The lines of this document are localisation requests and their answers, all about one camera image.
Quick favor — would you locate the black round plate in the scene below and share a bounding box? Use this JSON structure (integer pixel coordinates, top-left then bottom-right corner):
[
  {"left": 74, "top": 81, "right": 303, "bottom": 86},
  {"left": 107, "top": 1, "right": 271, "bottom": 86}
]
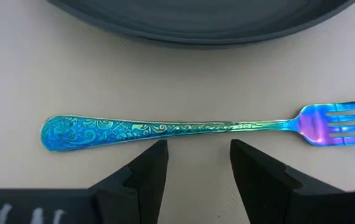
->
[{"left": 44, "top": 0, "right": 355, "bottom": 48}]

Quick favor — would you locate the beige plastic tray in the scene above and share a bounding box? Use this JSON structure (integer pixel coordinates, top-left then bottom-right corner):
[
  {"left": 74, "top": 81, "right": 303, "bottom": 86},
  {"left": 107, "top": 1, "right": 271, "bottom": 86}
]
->
[{"left": 0, "top": 0, "right": 355, "bottom": 224}]

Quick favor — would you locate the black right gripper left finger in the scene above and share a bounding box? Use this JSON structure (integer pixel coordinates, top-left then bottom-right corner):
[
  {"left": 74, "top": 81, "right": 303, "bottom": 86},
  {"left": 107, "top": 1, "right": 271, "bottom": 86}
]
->
[{"left": 87, "top": 139, "right": 169, "bottom": 224}]

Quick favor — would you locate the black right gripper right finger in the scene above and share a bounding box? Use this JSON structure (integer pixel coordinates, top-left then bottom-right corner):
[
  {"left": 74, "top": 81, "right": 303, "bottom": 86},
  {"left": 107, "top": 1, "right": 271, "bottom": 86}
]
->
[{"left": 229, "top": 138, "right": 348, "bottom": 224}]

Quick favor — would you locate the iridescent blue fork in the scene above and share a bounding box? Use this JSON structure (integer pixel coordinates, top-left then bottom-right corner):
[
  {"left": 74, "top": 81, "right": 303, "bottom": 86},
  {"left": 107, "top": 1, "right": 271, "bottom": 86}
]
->
[{"left": 39, "top": 98, "right": 355, "bottom": 152}]

